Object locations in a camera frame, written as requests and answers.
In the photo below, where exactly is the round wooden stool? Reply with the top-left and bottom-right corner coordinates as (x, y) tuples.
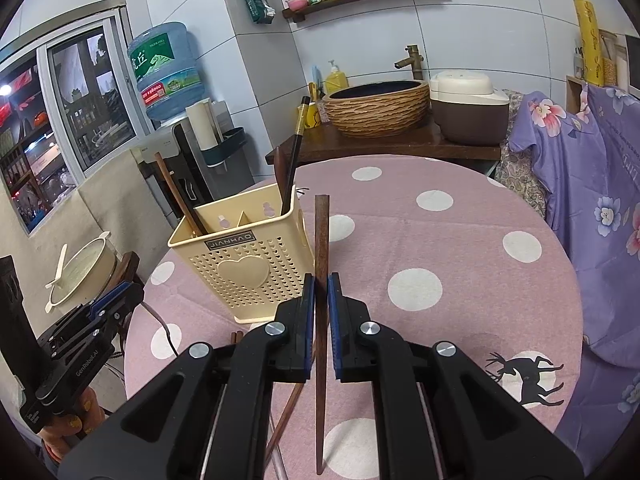
(116, 251), (141, 283)

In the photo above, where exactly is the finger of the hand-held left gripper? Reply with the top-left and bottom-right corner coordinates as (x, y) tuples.
(90, 282), (137, 311)
(107, 286), (147, 333)

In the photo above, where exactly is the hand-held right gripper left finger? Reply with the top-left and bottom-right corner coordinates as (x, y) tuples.
(57, 272), (317, 480)

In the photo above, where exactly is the dark wooden chopstick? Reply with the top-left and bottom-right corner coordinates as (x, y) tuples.
(279, 95), (312, 217)

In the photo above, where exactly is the brown and cream rice cooker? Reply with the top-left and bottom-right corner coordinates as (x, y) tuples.
(428, 70), (510, 145)

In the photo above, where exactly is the grey patterned cloth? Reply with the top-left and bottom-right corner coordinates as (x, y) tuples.
(494, 89), (549, 222)

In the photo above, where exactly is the cream cooking pot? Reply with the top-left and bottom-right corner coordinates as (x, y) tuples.
(44, 231), (119, 314)

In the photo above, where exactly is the teal wall holder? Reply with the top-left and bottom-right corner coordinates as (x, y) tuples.
(202, 127), (246, 169)

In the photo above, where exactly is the grey cable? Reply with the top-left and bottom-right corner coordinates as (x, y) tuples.
(139, 301), (182, 357)

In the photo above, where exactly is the woven pattern wash basin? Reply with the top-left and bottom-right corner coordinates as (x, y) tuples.
(322, 79), (431, 137)

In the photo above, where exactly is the bronze faucet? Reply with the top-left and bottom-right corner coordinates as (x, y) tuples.
(393, 44), (425, 81)

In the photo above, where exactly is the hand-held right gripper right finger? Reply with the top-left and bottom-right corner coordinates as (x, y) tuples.
(327, 272), (586, 480)

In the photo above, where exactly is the water dispenser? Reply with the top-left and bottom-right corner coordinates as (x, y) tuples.
(131, 119), (257, 206)

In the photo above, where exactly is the green wall packet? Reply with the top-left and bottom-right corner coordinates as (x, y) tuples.
(241, 0), (276, 25)

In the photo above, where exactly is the pink polka dot tablecloth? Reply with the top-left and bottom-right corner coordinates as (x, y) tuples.
(124, 154), (587, 480)

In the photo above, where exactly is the beige cloth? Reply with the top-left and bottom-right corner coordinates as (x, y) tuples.
(0, 159), (177, 281)

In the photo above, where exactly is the purple floral cloth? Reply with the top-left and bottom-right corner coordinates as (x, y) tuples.
(507, 84), (640, 467)

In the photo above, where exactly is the dark wooden counter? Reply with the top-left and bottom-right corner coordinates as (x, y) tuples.
(265, 119), (502, 179)

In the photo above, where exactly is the cream plastic utensil holder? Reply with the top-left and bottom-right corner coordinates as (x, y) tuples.
(167, 181), (307, 324)

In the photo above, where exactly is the yellow wrapped roll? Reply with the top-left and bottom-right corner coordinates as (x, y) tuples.
(573, 0), (607, 87)

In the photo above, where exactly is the sliding window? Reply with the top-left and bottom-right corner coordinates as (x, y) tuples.
(36, 11), (139, 177)

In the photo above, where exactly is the yellow soap pump bottle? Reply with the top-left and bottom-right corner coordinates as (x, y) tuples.
(325, 59), (350, 95)

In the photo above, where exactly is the white paper cup tube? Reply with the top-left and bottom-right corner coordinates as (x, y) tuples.
(185, 99), (222, 154)

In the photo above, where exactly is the person's left hand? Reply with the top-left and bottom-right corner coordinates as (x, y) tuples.
(41, 389), (107, 463)

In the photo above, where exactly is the blue water jug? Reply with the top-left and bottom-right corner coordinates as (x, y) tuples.
(126, 21), (204, 122)

